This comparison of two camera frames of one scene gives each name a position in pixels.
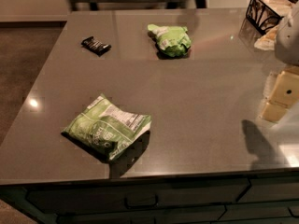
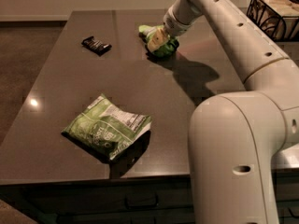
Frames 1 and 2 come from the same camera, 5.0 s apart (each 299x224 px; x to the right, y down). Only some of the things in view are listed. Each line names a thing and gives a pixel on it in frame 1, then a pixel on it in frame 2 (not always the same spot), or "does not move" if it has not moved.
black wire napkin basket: (265, 10) does not move
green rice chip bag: (174, 41) → (145, 32)
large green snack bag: (106, 128) does not move
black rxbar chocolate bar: (95, 46) does not move
